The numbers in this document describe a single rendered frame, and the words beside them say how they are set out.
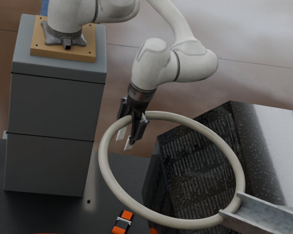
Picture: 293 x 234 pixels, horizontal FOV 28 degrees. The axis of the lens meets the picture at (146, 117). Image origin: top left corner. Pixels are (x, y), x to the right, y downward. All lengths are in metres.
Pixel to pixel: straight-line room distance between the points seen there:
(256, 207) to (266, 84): 2.47
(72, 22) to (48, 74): 0.24
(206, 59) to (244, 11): 3.25
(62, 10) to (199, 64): 0.82
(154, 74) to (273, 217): 0.57
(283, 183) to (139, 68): 0.69
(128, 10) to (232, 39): 2.20
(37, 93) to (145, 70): 0.88
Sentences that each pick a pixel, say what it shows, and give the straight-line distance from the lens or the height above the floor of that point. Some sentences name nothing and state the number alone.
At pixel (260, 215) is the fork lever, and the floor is 0.96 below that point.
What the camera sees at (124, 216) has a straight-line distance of 2.96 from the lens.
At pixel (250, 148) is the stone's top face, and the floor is 0.87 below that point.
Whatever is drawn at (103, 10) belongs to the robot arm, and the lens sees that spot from 2.52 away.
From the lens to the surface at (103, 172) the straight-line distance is 1.77.
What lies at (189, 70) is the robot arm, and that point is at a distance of 1.85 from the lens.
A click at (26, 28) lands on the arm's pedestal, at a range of 2.71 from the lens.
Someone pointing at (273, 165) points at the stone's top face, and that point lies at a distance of 2.18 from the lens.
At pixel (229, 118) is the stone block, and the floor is 0.86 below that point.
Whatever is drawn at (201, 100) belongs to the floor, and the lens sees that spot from 3.87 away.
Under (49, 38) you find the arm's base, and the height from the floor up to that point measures 0.86.
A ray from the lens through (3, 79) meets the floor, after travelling 3.72.
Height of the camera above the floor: 2.23
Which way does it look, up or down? 38 degrees down
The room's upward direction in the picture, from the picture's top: 15 degrees clockwise
